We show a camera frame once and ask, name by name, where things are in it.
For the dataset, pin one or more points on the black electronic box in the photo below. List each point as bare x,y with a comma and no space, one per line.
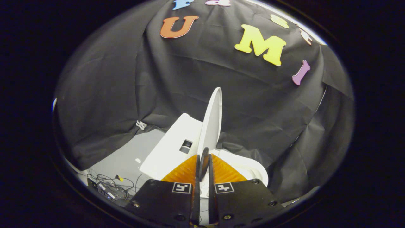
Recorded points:
107,191

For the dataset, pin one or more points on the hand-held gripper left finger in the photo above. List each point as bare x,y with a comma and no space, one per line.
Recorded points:
164,202

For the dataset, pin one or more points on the small white clip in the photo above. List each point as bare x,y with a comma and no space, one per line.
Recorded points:
141,125

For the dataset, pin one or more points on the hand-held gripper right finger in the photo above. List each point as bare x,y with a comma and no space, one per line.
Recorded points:
243,202

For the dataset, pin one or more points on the white toilet lid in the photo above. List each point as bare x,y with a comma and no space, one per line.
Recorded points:
212,126

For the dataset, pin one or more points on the yellow floor tape piece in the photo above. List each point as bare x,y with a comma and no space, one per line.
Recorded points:
119,178

